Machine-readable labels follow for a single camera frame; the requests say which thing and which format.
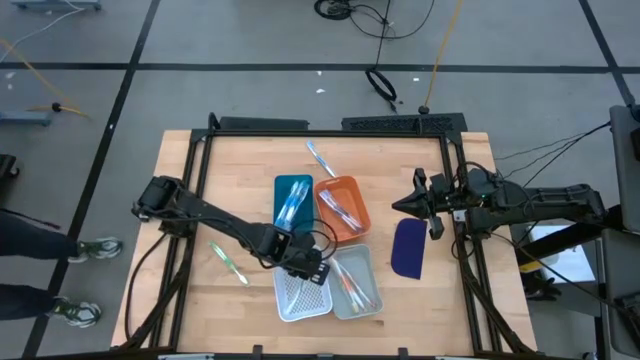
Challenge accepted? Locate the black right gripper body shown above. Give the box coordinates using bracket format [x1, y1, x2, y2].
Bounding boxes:
[412, 168, 456, 241]

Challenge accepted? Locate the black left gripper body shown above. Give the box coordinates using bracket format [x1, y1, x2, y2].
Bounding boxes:
[274, 234, 331, 287]

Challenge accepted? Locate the blue and white toothbrush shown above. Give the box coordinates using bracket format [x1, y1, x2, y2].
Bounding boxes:
[274, 180, 301, 230]
[282, 182, 311, 231]
[279, 182, 310, 231]
[277, 180, 307, 231]
[305, 139, 337, 179]
[276, 182, 305, 231]
[275, 183, 306, 232]

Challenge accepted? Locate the dark blue mat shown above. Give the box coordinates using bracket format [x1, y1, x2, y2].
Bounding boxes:
[390, 217, 429, 280]

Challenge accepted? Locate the green and white toothbrush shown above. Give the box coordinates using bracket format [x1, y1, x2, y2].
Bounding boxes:
[287, 282, 307, 316]
[208, 240, 250, 286]

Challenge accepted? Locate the white perforated plastic basket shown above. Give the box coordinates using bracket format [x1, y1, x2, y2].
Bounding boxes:
[272, 264, 334, 324]

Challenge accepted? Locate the orange and white toothbrush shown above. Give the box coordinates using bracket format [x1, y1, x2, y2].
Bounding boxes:
[330, 257, 361, 314]
[333, 259, 369, 314]

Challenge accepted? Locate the orange plastic basket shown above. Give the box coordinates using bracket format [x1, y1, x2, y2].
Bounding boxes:
[313, 174, 372, 245]

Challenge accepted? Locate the grey plastic basket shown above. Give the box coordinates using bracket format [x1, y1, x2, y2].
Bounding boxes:
[327, 243, 385, 321]

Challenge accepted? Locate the teal plastic basket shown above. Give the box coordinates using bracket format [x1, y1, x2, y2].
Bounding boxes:
[272, 173, 316, 236]

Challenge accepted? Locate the black vented box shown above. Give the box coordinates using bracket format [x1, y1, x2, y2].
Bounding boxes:
[341, 112, 469, 134]

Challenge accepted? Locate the black metal bar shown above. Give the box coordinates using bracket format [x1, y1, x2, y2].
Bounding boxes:
[514, 203, 626, 261]

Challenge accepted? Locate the black flat box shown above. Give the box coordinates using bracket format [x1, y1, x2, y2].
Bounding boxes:
[218, 115, 310, 132]

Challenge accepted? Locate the white panel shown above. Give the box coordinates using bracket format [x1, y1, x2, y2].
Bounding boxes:
[528, 225, 600, 286]

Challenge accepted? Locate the grey cart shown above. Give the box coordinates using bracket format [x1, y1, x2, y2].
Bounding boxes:
[608, 103, 640, 236]

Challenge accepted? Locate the grey desk panel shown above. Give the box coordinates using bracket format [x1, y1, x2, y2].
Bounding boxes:
[597, 227, 640, 359]

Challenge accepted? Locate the person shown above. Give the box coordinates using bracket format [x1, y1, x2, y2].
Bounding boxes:
[0, 208, 124, 330]

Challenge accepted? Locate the black caster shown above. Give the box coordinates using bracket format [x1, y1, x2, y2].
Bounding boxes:
[0, 153, 21, 182]

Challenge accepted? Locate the grey table foot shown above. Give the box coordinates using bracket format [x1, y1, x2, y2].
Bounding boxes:
[9, 0, 103, 13]
[0, 110, 52, 127]

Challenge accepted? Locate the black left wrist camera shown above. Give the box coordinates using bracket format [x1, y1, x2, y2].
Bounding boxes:
[259, 224, 294, 262]

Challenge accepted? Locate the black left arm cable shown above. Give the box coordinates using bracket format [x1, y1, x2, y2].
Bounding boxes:
[292, 218, 340, 262]

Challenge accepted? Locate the black cable bundle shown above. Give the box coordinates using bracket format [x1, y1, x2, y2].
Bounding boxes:
[364, 66, 400, 114]

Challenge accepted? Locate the yellow floor cable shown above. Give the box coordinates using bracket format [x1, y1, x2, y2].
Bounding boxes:
[0, 35, 95, 122]
[422, 0, 465, 109]

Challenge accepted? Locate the thin black floor cable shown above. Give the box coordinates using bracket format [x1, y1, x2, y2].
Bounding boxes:
[348, 0, 436, 67]

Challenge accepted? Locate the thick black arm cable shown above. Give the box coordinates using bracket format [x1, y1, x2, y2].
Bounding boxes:
[123, 230, 174, 346]

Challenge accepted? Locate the thick black cable coil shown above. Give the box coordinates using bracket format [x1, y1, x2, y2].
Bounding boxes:
[313, 0, 354, 22]

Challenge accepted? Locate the white floor cable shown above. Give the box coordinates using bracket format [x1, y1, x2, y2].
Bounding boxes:
[0, 0, 87, 64]

